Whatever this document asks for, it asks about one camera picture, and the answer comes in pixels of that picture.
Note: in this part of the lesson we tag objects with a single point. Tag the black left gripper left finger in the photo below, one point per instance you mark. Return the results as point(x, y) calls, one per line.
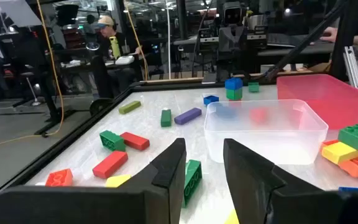
point(154, 199)

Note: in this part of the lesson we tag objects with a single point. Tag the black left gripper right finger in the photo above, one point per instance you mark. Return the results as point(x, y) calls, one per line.
point(259, 193)

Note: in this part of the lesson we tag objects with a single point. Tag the small blue studded block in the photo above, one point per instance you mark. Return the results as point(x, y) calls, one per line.
point(233, 83)

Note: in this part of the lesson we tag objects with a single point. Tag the green studded brick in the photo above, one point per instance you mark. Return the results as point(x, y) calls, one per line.
point(112, 140)
point(193, 180)

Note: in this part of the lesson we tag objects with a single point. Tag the small green studded block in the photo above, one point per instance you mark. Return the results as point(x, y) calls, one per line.
point(357, 137)
point(253, 87)

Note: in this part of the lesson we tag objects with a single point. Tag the small red block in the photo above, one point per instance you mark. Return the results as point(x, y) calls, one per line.
point(258, 115)

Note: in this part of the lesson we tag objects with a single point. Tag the green long block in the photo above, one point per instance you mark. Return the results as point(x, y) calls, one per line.
point(166, 118)

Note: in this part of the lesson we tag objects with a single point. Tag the purple long block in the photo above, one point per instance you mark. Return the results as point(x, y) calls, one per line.
point(187, 116)

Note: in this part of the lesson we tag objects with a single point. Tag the olive long block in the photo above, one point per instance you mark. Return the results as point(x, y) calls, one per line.
point(129, 107)

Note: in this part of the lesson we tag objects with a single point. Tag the red-orange studded brick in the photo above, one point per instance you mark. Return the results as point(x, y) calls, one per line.
point(59, 178)

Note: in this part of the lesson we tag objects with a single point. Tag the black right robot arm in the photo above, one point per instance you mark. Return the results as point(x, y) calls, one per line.
point(232, 67)

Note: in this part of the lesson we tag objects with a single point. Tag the clear plastic bin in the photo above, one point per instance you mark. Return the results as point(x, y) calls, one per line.
point(259, 146)

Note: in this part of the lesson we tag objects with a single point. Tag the white pole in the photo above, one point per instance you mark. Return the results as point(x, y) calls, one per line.
point(168, 40)

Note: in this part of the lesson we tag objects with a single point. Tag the black diagonal brace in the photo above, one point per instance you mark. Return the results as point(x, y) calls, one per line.
point(306, 40)

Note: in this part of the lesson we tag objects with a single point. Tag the yellow long block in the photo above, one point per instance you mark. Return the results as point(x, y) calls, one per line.
point(337, 152)

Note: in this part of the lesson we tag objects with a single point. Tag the person's hand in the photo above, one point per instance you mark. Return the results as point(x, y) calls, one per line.
point(328, 34)

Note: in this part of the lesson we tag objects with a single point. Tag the red plastic bin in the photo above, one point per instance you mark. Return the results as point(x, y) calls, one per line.
point(322, 99)

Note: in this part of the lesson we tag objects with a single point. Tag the black round base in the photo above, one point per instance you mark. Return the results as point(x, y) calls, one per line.
point(100, 106)

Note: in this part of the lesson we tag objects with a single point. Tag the white box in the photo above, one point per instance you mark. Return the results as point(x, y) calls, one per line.
point(124, 60)

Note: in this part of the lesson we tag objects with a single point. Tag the person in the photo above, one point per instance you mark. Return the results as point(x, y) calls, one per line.
point(89, 25)
point(117, 46)

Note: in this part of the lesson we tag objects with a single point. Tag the yellow-green bottle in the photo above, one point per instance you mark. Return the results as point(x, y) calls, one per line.
point(115, 47)

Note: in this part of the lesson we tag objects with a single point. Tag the silver aluminium extrusion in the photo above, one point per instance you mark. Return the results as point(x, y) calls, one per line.
point(353, 68)

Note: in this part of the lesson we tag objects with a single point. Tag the black office chair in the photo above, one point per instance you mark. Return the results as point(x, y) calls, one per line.
point(101, 77)

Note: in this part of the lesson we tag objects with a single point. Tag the black desk stand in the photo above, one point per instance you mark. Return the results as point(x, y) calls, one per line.
point(47, 93)

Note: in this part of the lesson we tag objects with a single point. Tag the stool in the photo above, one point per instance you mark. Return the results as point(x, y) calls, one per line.
point(31, 90)

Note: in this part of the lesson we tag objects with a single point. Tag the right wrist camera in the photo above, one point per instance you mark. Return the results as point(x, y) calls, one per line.
point(232, 14)

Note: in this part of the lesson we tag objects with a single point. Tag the black frame post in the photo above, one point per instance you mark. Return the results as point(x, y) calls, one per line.
point(346, 37)

